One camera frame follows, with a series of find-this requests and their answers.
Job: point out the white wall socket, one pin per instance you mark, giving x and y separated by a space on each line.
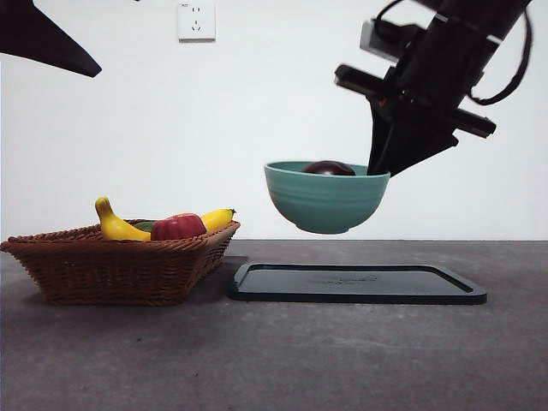
197 21

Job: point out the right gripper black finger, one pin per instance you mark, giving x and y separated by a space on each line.
419 143
379 137

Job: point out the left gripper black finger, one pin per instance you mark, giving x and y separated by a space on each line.
38 38

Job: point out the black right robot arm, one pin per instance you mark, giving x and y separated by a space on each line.
479 13

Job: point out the brown wicker basket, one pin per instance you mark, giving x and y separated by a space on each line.
115 274

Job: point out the green vegetable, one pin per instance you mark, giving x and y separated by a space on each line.
143 226

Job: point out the dark purple plum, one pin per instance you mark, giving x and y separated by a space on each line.
329 168

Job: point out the yellow banana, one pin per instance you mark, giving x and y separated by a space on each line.
113 227

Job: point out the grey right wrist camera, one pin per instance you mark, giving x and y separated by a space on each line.
372 38

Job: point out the teal ribbed bowl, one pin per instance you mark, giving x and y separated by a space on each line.
327 201

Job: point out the black rectangular tray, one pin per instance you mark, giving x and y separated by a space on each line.
342 287

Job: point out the red bell pepper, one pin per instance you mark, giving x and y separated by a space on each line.
177 228

